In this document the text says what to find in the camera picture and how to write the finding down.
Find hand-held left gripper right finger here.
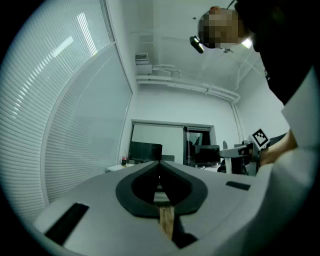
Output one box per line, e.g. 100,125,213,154
159,161,208,216

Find black computer monitor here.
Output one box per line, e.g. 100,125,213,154
194,144,221,166
129,140,163,163

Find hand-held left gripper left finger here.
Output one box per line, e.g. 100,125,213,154
115,161,161,218

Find white roller blind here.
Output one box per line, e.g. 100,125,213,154
131,121,185,165

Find person's black shirt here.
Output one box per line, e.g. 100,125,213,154
234,0,320,106

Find white desk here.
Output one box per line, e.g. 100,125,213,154
106,161,152,174

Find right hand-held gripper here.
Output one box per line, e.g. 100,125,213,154
219,127,272,164

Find black head camera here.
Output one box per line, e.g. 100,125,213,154
189,35,206,54

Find white frame office chair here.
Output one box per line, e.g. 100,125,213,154
216,139,251,176

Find white duct box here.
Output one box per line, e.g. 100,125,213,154
136,63,154,75

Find person's right forearm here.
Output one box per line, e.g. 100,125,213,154
259,129,299,166

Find person's head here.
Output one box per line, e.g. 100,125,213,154
198,6,251,50

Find white ceiling pipes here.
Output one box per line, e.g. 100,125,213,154
135,63,241,104

